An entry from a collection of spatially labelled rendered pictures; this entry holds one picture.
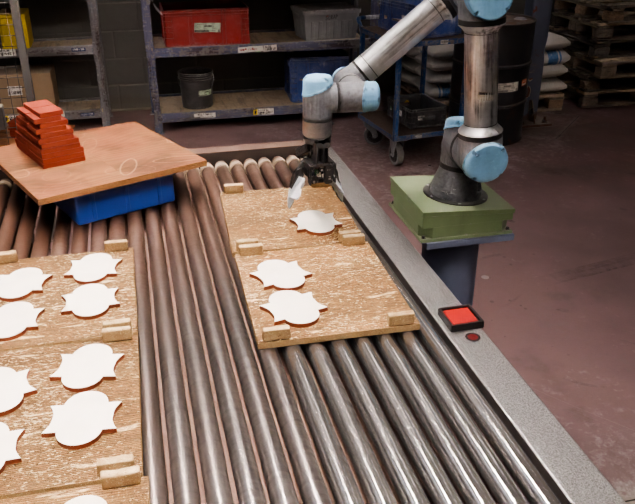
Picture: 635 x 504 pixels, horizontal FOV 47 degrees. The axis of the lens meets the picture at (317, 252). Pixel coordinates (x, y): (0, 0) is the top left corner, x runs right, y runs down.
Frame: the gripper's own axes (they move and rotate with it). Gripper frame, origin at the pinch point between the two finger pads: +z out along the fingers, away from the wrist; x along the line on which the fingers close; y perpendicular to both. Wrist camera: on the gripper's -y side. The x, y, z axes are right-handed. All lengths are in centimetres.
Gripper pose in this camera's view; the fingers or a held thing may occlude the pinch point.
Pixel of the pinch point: (314, 204)
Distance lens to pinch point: 198.6
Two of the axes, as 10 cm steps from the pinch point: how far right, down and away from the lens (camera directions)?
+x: 9.5, -1.4, 2.7
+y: 3.0, 4.3, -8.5
